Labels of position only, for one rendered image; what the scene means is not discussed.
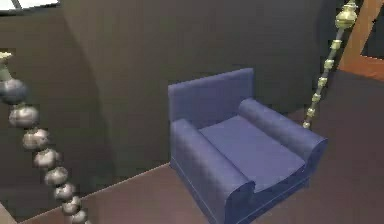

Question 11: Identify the silver beaded floor lamp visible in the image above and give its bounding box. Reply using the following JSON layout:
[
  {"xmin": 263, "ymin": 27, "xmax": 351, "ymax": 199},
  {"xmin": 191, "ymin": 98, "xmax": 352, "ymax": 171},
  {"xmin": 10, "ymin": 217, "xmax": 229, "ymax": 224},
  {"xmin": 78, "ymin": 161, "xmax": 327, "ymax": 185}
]
[{"xmin": 0, "ymin": 50, "xmax": 93, "ymax": 224}]

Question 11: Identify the brass beaded floor lamp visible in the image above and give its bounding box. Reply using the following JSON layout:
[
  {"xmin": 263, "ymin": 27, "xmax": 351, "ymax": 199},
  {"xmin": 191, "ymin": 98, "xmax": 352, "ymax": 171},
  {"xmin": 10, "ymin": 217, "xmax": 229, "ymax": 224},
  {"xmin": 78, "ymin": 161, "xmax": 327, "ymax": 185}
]
[{"xmin": 302, "ymin": 0, "xmax": 359, "ymax": 130}]

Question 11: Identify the blue armchair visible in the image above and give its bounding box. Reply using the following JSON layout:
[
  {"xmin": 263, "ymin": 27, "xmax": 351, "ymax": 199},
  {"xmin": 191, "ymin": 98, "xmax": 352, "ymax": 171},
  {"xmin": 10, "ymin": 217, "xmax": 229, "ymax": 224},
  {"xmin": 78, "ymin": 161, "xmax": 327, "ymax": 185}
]
[{"xmin": 167, "ymin": 67, "xmax": 329, "ymax": 224}]

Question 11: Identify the white framed window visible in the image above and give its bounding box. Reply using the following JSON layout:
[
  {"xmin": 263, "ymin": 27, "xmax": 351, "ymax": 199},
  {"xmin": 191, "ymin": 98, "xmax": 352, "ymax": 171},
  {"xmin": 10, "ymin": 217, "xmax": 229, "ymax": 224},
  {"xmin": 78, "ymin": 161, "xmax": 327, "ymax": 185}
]
[{"xmin": 0, "ymin": 0, "xmax": 62, "ymax": 16}]

